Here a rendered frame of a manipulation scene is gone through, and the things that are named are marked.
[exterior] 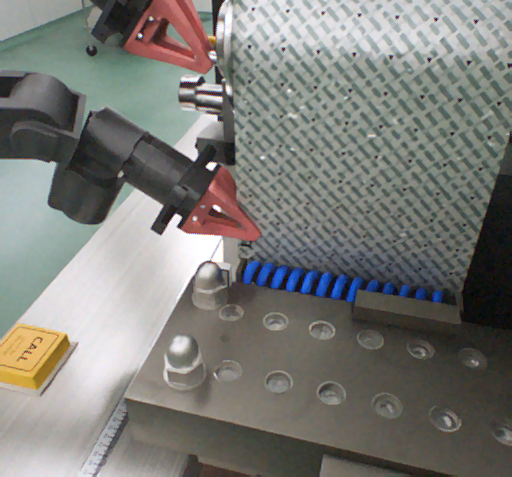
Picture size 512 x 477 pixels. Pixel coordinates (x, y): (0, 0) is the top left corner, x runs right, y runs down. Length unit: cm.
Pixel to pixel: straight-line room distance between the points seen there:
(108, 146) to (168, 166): 6
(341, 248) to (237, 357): 16
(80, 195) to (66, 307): 22
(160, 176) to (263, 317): 17
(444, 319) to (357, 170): 16
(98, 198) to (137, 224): 32
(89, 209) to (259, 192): 19
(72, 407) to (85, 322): 13
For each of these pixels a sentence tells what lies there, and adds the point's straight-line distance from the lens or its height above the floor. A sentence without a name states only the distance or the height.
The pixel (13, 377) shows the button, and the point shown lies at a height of 92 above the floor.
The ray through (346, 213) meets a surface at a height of 111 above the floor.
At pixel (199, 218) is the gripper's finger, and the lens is 53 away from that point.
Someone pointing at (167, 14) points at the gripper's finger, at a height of 128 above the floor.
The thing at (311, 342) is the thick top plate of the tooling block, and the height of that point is 103.
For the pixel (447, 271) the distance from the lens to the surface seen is 54.
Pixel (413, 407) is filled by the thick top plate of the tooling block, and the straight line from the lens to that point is 45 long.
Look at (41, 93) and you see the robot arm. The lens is 52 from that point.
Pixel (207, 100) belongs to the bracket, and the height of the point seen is 118.
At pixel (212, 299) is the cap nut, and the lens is 50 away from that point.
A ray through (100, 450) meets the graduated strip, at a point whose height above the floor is 90.
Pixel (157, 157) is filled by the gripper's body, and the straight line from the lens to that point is 51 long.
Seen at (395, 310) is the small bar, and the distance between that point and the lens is 49.
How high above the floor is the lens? 138
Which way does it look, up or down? 34 degrees down
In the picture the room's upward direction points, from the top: straight up
